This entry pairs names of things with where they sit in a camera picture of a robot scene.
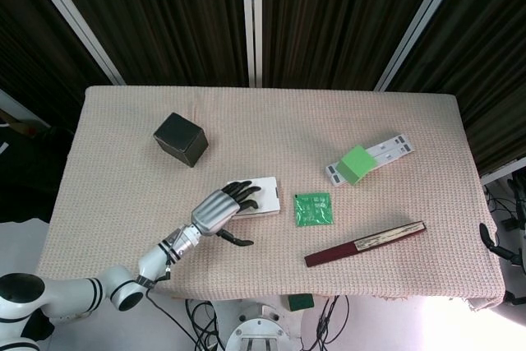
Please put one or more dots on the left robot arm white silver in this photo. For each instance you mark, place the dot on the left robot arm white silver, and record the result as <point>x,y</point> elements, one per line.
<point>65,289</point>

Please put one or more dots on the dark red folding fan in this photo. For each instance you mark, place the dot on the dark red folding fan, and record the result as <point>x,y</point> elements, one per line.
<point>361,244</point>

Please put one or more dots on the green tea packet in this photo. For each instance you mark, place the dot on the green tea packet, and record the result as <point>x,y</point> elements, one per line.
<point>313,209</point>

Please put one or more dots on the black cardboard box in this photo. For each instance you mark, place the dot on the black cardboard box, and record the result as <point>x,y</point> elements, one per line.
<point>181,135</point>

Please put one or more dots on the white cardboard box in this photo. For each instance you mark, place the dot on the white cardboard box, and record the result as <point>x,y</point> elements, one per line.
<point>269,199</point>

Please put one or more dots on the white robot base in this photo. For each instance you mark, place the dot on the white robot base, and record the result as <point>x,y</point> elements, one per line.
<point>259,326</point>

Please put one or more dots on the white grey flat device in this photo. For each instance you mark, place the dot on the white grey flat device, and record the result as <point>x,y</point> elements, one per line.
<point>390,149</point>

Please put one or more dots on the green block under table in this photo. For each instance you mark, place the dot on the green block under table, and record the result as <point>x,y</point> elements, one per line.
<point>300,302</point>

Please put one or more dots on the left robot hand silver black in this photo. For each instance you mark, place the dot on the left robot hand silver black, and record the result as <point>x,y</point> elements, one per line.
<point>213,211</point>

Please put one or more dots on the beige waffle tablecloth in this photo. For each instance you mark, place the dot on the beige waffle tablecloth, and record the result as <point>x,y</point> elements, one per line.
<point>267,133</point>

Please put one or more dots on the white frame post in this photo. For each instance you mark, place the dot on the white frame post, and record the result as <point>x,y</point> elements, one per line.
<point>423,22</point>
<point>78,26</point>
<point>252,18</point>

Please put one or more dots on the dark brown pleated curtain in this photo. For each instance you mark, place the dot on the dark brown pleated curtain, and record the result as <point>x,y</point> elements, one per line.
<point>164,18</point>

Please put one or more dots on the green foam cube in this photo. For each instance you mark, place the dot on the green foam cube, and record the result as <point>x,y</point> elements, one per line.
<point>355,164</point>

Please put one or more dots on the right robot hand black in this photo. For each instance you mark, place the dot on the right robot hand black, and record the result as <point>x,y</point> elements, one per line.
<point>487,238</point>

